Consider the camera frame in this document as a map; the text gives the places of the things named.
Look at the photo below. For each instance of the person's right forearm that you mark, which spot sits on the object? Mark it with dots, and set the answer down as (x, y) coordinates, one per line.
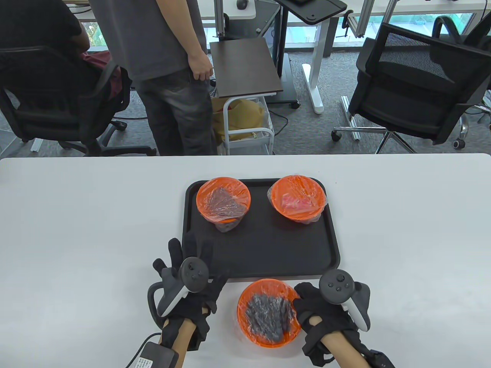
(345, 352)

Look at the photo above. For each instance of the brown meat slab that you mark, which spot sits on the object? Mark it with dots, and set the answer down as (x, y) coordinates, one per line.
(226, 203)

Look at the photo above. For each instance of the black computer mouse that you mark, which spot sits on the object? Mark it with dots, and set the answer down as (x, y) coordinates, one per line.
(242, 4)

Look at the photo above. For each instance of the person's right hand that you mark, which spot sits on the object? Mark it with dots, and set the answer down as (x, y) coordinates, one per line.
(310, 303)

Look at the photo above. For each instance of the black right wrist device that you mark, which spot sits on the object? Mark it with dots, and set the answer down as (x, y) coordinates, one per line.
(379, 360)

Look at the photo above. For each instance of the dark brown cart top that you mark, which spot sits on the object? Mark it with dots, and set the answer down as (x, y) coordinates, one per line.
(245, 69)

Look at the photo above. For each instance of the pink meat pieces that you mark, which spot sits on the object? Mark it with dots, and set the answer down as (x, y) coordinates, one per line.
(299, 201)

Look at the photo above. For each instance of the grey hand controller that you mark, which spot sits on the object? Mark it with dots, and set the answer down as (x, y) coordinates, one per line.
(337, 285)
(193, 272)

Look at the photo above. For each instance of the black left wrist device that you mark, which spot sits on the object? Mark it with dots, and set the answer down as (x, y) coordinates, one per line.
(157, 356)

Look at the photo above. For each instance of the black plastic tray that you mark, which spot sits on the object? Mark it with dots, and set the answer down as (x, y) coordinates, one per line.
(268, 249)

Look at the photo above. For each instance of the aluminium bar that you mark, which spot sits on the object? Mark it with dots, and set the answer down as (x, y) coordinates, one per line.
(351, 119)

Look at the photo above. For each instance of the aluminium frame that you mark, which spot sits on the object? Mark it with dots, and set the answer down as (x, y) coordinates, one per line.
(360, 23)

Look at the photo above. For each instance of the orange bowl holding pink meat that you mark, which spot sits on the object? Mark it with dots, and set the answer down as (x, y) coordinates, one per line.
(278, 191)

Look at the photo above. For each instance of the brown paper bag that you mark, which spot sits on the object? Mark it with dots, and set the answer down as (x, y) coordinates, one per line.
(245, 115)

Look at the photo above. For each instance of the black mesh office chair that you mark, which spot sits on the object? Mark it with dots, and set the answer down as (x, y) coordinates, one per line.
(402, 99)

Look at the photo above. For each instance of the orange bowl of brown meat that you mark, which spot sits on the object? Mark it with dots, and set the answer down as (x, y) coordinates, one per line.
(226, 184)

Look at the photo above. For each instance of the black wrist device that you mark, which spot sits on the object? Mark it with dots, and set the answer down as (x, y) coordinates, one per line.
(379, 360)
(157, 356)

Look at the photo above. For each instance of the person's left forearm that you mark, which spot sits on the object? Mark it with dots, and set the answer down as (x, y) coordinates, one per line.
(180, 341)

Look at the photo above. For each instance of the white cart frame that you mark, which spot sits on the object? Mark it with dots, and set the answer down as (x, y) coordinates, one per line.
(226, 126)

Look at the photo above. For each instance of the person's left hand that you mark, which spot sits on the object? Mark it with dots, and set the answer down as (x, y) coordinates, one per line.
(199, 303)

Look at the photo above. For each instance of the aluminium post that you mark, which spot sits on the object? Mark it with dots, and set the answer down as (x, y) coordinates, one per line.
(219, 23)

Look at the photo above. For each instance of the pile of blueberries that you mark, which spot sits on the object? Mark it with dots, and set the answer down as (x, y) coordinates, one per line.
(270, 318)

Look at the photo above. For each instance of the white desk leg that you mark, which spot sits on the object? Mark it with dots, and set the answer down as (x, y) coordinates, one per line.
(312, 88)

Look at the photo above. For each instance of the orange bowl holding blueberries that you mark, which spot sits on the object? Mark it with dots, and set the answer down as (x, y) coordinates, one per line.
(245, 299)

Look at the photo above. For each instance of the white desk top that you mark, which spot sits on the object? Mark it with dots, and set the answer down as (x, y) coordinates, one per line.
(230, 11)

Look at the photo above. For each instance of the orange bowl of pink food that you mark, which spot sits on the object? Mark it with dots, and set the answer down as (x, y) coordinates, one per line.
(299, 184)

